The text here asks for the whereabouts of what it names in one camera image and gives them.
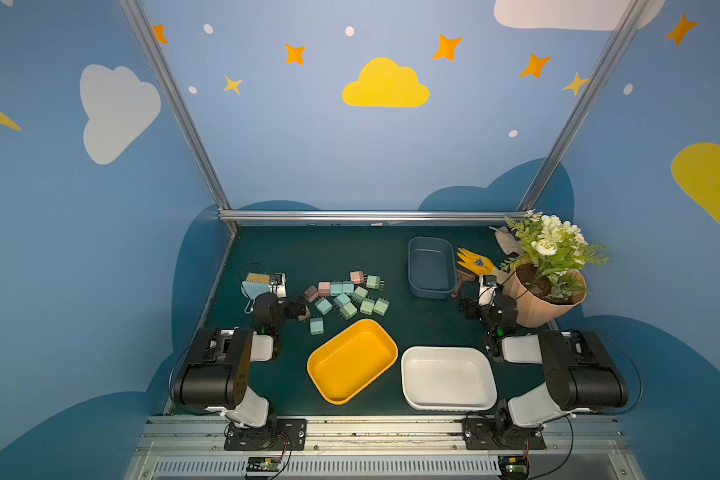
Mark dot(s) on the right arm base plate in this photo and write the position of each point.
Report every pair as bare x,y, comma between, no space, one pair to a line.
487,434

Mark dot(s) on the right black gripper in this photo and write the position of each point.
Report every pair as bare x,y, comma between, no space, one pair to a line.
476,306

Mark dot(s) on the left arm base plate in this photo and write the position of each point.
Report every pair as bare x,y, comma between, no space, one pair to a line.
287,434

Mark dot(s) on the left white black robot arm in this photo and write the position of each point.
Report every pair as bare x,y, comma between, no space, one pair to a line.
214,375

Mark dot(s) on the pink plug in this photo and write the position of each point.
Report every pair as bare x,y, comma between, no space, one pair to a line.
357,277
324,289

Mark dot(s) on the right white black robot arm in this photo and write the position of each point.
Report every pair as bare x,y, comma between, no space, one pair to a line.
578,372

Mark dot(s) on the yellow work glove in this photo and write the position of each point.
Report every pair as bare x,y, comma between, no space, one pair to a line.
475,263

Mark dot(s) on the dark blue plastic bin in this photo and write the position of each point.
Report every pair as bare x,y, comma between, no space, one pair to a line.
431,267

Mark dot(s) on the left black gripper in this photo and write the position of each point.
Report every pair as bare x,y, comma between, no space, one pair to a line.
296,308

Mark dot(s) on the white plastic tray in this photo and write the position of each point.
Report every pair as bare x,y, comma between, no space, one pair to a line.
455,379

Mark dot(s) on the yellow plastic tray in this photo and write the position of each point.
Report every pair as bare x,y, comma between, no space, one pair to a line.
350,361

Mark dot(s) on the aluminium frame rail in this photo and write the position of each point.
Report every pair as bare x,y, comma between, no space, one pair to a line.
366,216

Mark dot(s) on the potted white flower plant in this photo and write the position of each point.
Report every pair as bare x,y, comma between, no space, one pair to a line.
546,276

